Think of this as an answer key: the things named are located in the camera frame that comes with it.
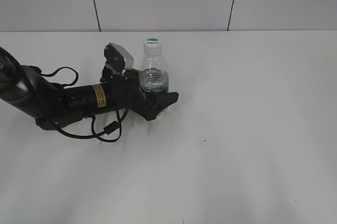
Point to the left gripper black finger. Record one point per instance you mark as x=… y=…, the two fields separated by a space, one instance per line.
x=160 y=101

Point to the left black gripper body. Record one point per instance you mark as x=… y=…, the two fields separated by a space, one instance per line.
x=125 y=93

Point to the clear water bottle green label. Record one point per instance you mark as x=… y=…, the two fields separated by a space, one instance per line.
x=153 y=74

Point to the white green bottle cap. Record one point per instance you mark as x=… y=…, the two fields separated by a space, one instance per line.
x=152 y=47

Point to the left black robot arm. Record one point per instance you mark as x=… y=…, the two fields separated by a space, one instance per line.
x=26 y=88

